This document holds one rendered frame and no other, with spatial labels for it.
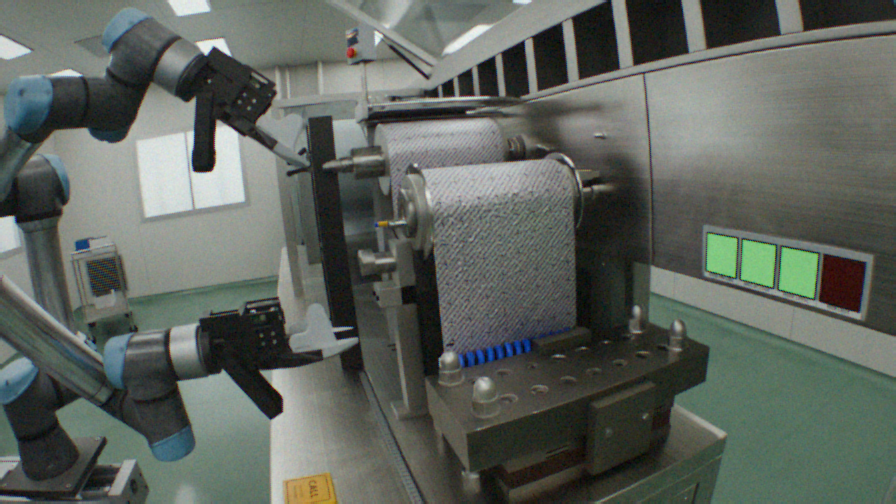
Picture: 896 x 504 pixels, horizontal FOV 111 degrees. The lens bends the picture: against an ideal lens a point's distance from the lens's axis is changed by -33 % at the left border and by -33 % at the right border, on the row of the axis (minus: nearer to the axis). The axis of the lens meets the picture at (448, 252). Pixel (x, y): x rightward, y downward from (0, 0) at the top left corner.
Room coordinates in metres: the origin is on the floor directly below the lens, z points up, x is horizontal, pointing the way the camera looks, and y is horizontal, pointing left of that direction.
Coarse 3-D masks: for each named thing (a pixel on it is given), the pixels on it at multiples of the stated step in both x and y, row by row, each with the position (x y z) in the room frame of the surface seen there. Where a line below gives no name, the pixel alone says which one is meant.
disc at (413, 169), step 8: (408, 168) 0.71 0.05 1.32; (416, 168) 0.67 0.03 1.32; (416, 176) 0.67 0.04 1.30; (424, 176) 0.65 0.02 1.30; (424, 184) 0.64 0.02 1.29; (424, 192) 0.64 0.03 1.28; (424, 200) 0.65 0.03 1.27; (432, 216) 0.63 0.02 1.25; (432, 224) 0.63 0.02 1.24; (432, 232) 0.63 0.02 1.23; (432, 240) 0.64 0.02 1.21; (424, 248) 0.67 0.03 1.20; (424, 256) 0.67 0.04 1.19
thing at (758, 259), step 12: (744, 240) 0.48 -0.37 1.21; (744, 252) 0.48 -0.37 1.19; (756, 252) 0.46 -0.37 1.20; (768, 252) 0.44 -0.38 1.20; (744, 264) 0.48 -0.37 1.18; (756, 264) 0.46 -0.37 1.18; (768, 264) 0.44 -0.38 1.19; (744, 276) 0.47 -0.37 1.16; (756, 276) 0.46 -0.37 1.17; (768, 276) 0.44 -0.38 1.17
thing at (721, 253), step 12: (708, 240) 0.53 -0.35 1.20; (720, 240) 0.51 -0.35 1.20; (732, 240) 0.50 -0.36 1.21; (708, 252) 0.53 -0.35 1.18; (720, 252) 0.51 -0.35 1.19; (732, 252) 0.49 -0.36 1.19; (708, 264) 0.53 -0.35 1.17; (720, 264) 0.51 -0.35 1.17; (732, 264) 0.49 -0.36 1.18; (732, 276) 0.49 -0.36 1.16
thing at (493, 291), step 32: (448, 256) 0.65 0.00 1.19; (480, 256) 0.66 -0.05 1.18; (512, 256) 0.68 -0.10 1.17; (544, 256) 0.69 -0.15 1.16; (448, 288) 0.64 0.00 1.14; (480, 288) 0.66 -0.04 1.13; (512, 288) 0.68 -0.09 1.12; (544, 288) 0.69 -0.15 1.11; (448, 320) 0.64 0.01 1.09; (480, 320) 0.66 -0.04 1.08; (512, 320) 0.68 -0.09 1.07; (544, 320) 0.69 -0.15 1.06
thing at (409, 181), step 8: (408, 176) 0.68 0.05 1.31; (568, 176) 0.73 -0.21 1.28; (408, 184) 0.69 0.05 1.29; (416, 184) 0.66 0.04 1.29; (416, 192) 0.65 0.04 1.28; (416, 200) 0.65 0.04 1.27; (416, 208) 0.66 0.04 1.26; (424, 208) 0.64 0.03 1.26; (424, 216) 0.64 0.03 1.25; (424, 224) 0.64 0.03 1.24; (424, 232) 0.65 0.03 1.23; (416, 240) 0.67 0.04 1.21; (424, 240) 0.65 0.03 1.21; (416, 248) 0.68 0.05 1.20
